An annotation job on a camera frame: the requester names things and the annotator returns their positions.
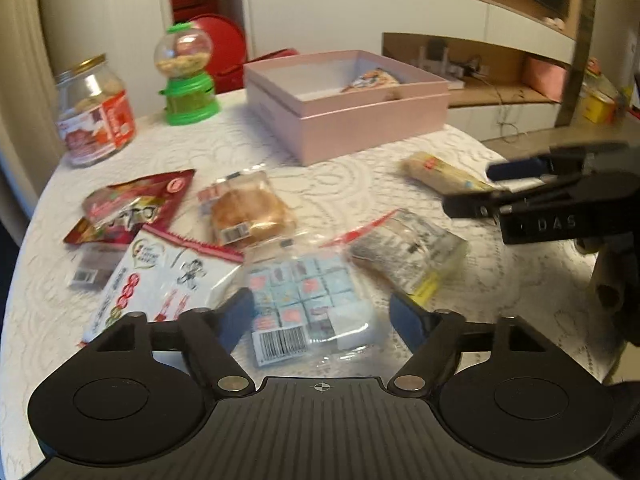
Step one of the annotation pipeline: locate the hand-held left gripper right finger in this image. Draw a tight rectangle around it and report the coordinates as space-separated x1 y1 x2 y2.
389 292 556 396

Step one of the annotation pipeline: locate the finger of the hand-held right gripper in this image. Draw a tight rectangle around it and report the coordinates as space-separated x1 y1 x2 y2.
442 176 583 221
486 144 593 182

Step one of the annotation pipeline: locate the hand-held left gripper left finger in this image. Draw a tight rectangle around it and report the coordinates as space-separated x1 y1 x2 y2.
87 287 257 396

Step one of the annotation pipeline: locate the beige cracker packet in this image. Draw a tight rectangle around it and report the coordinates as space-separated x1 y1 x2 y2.
402 151 507 196

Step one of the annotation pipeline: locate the white rice cracker packet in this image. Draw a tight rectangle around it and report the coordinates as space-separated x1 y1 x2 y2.
77 225 246 348

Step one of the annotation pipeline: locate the pink cardboard box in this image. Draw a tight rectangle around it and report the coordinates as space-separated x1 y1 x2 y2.
243 50 449 166

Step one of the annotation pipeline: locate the person's right hand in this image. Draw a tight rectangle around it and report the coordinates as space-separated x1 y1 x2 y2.
575 237 640 348

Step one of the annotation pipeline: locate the clear packet with yellow edge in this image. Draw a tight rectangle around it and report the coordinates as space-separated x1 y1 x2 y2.
320 209 468 297

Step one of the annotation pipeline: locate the blue cube candy packet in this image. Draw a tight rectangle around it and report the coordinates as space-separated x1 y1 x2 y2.
245 250 385 373

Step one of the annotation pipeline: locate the pink storage box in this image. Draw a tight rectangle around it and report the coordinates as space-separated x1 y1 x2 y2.
522 55 571 98

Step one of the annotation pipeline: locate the bread bun in clear packet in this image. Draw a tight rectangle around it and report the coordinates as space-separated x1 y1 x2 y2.
198 171 297 251

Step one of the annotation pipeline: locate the yellow container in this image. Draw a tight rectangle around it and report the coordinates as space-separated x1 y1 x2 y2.
582 92 617 123

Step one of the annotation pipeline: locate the white lace tablecloth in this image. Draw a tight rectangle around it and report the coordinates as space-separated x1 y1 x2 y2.
0 80 626 480

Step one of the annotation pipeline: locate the dark red candy packet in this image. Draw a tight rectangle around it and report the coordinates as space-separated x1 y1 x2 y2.
63 169 196 246

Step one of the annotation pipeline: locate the small grey packet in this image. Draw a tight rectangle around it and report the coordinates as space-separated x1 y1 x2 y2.
67 245 126 288

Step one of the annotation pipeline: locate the orange printed snack packet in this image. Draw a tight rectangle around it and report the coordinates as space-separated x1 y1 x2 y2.
341 69 402 93

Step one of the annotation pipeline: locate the green candy dispenser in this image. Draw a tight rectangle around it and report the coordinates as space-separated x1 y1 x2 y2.
153 22 221 126

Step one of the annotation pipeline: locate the clear jar with gold lid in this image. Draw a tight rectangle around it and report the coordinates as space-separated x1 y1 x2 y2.
54 55 137 167

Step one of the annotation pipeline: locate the red tray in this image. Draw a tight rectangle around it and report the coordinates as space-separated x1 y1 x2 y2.
210 49 301 93

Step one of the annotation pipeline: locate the red lid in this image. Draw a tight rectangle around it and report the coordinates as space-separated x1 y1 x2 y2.
189 15 248 78

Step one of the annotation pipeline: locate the thin black cable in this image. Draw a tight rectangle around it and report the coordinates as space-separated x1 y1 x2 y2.
492 79 523 144

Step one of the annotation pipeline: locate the wooden wall shelf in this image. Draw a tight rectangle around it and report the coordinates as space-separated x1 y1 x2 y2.
382 32 576 108

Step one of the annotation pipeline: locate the wooden post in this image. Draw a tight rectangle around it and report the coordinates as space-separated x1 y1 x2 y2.
555 0 599 127

